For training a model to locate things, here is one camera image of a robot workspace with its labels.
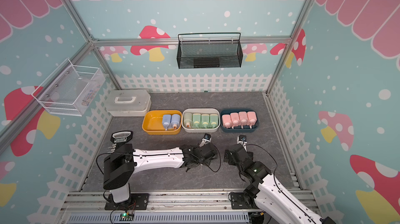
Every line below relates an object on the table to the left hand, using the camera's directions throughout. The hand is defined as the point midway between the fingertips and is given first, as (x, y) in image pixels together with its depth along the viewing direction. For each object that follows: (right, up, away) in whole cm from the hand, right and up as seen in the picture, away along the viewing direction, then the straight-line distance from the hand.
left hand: (206, 156), depth 84 cm
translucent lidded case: (-51, +30, +16) cm, 61 cm away
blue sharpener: (-24, +18, +11) cm, 33 cm away
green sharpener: (-6, +19, +13) cm, 23 cm away
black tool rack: (-53, +8, +11) cm, 55 cm away
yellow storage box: (-35, +16, +19) cm, 43 cm away
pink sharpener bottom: (+18, +19, +13) cm, 29 cm away
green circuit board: (-38, -25, -11) cm, 47 cm away
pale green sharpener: (-11, +19, +13) cm, 26 cm away
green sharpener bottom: (-1, +18, +11) cm, 21 cm away
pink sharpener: (+13, +18, +13) cm, 26 cm away
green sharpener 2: (+5, +18, +11) cm, 22 cm away
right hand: (+15, +3, -2) cm, 15 cm away
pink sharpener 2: (+24, +19, +13) cm, 33 cm away
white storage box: (+3, +25, +20) cm, 32 cm away
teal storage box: (+21, +13, +16) cm, 29 cm away
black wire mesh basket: (0, +61, +10) cm, 62 cm away
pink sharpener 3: (+29, +20, +13) cm, 37 cm away
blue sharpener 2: (-19, +19, +12) cm, 29 cm away
